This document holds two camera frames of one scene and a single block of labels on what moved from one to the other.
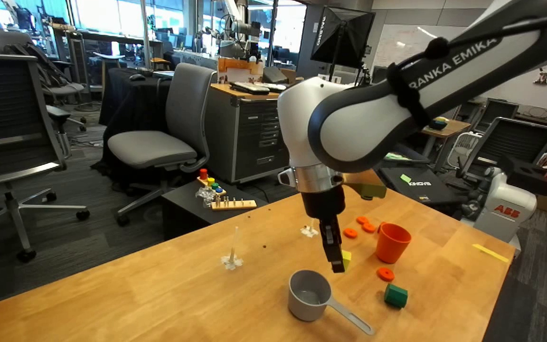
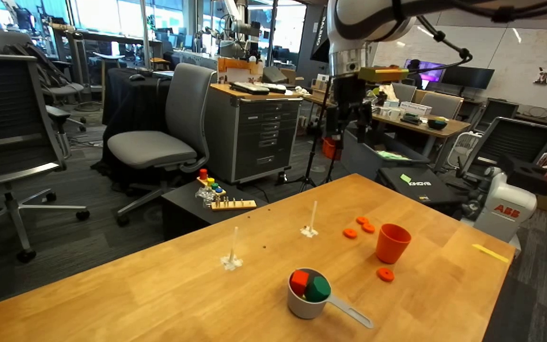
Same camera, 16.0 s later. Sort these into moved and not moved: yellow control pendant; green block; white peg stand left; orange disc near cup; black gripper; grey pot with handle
Moved: black gripper; green block
Not moved: orange disc near cup; yellow control pendant; grey pot with handle; white peg stand left
